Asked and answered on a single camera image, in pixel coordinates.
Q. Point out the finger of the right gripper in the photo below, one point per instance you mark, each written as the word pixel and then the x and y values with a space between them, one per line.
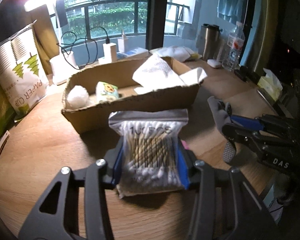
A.
pixel 243 135
pixel 248 123

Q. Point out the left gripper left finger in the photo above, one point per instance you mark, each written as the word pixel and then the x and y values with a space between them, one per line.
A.
pixel 55 214

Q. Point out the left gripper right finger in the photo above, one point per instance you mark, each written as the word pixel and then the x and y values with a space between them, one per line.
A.
pixel 226 206

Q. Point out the grey glove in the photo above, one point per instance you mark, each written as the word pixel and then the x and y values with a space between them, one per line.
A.
pixel 221 114

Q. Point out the cotton swab bag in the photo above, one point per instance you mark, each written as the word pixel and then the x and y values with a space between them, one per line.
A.
pixel 150 150

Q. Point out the white textured cloth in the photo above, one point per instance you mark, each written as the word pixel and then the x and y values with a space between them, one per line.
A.
pixel 155 73

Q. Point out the cartoon tissue pack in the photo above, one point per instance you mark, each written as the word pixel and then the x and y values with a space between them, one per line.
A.
pixel 106 92

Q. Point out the yellow tissue pack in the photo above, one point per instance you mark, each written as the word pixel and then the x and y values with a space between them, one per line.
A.
pixel 271 84

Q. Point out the white earbuds case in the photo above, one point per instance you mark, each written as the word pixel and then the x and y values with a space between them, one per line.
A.
pixel 214 63

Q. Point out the white paper towel in box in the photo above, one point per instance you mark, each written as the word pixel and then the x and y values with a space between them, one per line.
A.
pixel 194 77

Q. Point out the clear water bottle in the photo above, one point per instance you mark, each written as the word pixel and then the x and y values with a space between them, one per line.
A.
pixel 234 46

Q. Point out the small white card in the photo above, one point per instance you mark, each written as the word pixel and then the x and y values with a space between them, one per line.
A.
pixel 3 140

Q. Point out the steel thermos tumbler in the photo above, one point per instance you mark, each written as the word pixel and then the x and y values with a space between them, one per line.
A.
pixel 208 40

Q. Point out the brown cardboard box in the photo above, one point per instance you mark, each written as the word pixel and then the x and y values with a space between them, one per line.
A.
pixel 120 74

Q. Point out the white bubble wrap ball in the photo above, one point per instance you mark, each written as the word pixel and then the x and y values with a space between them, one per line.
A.
pixel 77 98

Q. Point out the paper cup bag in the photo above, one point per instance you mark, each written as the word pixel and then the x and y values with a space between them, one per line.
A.
pixel 22 76

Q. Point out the white charger with black cable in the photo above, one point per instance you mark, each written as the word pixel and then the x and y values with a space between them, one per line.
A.
pixel 109 49

